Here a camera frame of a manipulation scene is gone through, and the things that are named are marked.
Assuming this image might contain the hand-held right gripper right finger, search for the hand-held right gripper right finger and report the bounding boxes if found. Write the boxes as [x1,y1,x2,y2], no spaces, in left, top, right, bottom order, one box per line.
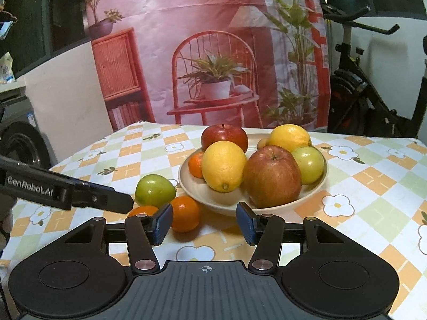
[235,202,351,273]

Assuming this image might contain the checkered flower tablecloth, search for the checkered flower tablecloth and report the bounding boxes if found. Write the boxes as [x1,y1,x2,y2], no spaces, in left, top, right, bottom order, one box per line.
[0,120,427,320]

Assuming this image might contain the mottled red yellow apple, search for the mottled red yellow apple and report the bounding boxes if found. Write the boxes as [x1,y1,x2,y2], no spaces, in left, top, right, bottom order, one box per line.
[243,145,302,208]

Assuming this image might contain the person's left hand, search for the person's left hand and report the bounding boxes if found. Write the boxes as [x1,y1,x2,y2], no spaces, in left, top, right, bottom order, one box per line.
[0,195,17,250]

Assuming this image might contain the yellow lemon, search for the yellow lemon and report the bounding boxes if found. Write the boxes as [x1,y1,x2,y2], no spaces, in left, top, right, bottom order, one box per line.
[268,124,312,153]
[201,141,248,193]

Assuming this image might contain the black exercise bike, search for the black exercise bike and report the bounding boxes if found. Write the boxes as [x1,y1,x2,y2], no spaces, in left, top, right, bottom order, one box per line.
[320,0,427,139]

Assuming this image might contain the printed backdrop cloth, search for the printed backdrop cloth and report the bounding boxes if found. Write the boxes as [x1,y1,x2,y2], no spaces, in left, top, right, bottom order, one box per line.
[83,0,331,133]

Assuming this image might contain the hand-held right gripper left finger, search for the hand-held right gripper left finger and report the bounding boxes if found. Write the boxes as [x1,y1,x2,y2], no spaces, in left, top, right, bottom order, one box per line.
[65,203,174,274]

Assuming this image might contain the orange tangerine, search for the orange tangerine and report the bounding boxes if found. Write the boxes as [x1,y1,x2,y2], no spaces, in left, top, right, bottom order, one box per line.
[128,205,159,219]
[188,151,205,179]
[169,195,201,233]

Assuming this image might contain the grey washing machine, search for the grey washing machine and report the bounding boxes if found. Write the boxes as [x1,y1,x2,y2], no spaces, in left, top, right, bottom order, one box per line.
[0,85,50,172]

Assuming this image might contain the beige round plate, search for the beige round plate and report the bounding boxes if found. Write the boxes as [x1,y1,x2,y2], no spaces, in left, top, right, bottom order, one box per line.
[178,133,329,217]

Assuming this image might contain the green round fruit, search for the green round fruit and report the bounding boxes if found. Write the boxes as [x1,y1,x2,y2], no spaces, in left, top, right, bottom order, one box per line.
[291,146,326,185]
[135,174,177,206]

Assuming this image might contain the dark framed window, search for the dark framed window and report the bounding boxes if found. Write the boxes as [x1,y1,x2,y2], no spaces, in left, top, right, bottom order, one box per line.
[7,0,88,77]

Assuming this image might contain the white plastic packet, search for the white plastic packet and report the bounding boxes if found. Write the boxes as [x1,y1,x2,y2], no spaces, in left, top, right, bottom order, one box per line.
[0,51,14,85]

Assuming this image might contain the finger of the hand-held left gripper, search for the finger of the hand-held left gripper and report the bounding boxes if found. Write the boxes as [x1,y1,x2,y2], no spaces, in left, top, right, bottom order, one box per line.
[68,180,135,214]

